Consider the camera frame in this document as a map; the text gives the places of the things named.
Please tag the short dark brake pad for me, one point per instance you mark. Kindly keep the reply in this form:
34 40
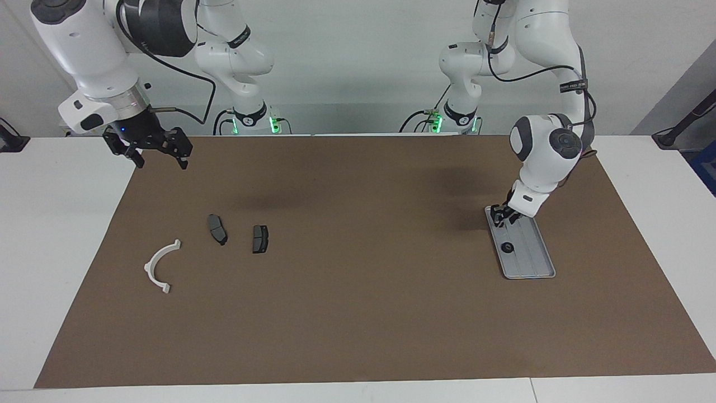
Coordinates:
260 239

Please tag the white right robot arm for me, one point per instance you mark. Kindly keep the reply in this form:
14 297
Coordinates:
84 45

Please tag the long dark brake pad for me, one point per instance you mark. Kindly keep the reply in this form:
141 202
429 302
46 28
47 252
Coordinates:
217 229

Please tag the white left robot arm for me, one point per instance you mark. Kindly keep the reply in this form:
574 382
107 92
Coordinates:
545 151

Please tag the black stand pole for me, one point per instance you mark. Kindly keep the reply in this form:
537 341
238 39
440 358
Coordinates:
685 120

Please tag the brown table mat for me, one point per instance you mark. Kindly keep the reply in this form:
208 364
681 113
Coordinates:
358 324

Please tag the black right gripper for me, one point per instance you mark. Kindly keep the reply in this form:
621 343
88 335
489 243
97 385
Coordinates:
140 126

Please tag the blue box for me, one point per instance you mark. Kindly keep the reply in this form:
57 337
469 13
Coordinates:
706 176

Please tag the white semicircular bracket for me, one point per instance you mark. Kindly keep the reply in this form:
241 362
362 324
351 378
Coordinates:
151 268

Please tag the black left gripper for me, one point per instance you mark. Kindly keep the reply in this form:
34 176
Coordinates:
512 201

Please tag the large black bearing gear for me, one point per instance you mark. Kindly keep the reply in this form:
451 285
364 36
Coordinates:
507 247

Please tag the silver metal tray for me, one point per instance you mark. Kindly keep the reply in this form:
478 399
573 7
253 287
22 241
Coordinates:
531 257

